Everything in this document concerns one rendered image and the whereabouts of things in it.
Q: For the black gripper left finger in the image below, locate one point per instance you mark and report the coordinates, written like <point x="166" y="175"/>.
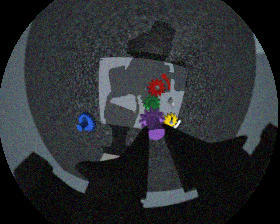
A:
<point x="130" y="169"/>

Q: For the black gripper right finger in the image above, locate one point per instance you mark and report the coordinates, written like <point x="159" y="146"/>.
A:
<point x="194" y="159"/>

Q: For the yellow gear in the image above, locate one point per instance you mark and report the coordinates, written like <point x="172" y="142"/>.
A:
<point x="170" y="118"/>

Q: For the grey flat board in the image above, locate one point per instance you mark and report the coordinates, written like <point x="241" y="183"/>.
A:
<point x="122" y="88"/>

